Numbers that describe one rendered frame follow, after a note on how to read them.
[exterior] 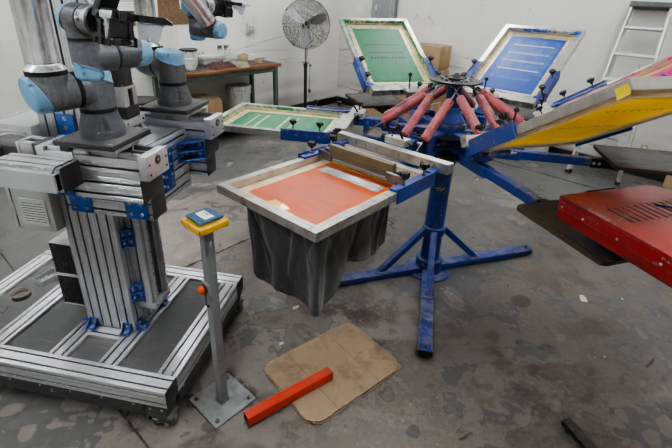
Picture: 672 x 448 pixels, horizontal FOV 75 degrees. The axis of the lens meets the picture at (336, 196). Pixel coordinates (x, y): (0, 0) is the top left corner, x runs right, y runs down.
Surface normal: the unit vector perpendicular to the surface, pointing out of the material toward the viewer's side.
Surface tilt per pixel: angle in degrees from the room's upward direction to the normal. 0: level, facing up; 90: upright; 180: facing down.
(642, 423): 0
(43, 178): 90
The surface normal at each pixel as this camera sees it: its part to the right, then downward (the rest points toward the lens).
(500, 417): 0.04, -0.91
